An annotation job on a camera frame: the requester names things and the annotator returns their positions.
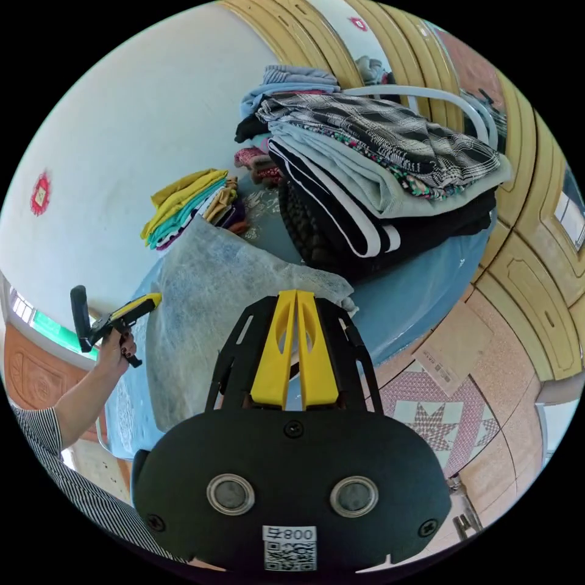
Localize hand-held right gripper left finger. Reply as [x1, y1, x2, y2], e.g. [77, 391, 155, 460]
[250, 289, 299, 410]

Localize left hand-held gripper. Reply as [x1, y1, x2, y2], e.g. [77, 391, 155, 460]
[89, 292, 163, 369]

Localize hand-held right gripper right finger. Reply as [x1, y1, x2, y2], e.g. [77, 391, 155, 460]
[297, 289, 342, 411]

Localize person's left forearm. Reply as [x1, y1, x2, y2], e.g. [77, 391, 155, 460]
[54, 363, 124, 451]

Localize person's left hand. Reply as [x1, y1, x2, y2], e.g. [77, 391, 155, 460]
[96, 332, 138, 379]

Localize window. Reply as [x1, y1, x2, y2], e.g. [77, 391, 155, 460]
[8, 288, 99, 362]

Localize small colourful pile of clothes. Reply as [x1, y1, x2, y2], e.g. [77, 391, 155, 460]
[140, 168, 250, 251]

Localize flat brown carton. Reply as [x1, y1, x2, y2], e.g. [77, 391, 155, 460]
[411, 328, 495, 397]

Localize person's body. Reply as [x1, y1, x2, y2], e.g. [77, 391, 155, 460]
[7, 404, 193, 566]

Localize large pile of clothes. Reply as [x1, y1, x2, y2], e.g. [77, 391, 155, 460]
[233, 65, 514, 282]

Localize yellow wooden cupboard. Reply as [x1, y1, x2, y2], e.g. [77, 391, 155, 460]
[470, 68, 585, 385]

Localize white plastic chair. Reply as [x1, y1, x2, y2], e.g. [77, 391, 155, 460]
[342, 84, 502, 152]

